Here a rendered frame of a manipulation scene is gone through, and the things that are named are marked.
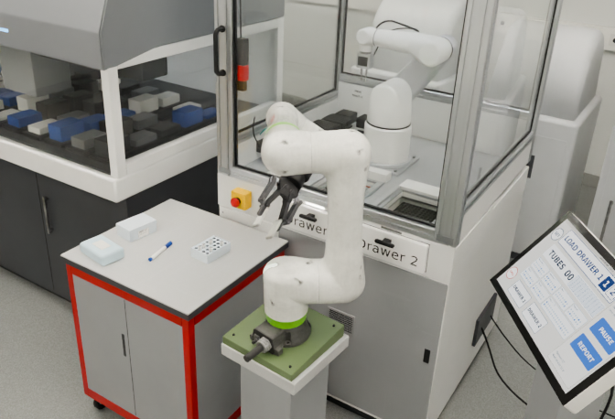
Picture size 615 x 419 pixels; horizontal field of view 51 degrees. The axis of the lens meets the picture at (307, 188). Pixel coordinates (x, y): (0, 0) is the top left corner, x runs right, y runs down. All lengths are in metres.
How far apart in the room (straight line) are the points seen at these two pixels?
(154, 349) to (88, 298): 0.34
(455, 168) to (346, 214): 0.51
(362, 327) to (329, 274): 0.76
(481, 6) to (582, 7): 3.22
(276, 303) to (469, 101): 0.83
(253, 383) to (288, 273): 0.42
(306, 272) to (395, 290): 0.64
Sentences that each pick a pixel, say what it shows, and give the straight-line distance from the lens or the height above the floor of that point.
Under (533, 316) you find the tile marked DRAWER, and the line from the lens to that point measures 1.84.
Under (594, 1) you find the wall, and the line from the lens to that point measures 5.11.
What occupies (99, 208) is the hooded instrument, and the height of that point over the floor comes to 0.69.
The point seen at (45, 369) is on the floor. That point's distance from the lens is 3.22.
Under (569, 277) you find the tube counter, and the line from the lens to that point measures 1.84.
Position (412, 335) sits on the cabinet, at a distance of 2.45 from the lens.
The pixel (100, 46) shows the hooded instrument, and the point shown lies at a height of 1.45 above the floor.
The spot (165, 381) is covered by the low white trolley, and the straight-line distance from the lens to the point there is 2.43.
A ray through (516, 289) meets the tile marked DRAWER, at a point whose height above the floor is 1.00.
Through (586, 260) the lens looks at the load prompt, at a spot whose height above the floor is 1.16.
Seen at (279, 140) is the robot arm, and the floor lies 1.44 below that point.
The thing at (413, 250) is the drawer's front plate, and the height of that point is 0.90.
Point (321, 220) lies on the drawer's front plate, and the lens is 2.38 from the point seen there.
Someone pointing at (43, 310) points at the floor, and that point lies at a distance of 3.59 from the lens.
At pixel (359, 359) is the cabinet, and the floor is 0.32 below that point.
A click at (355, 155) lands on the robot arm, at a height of 1.41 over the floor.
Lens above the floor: 2.02
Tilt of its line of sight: 25 degrees down
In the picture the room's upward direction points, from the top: 3 degrees clockwise
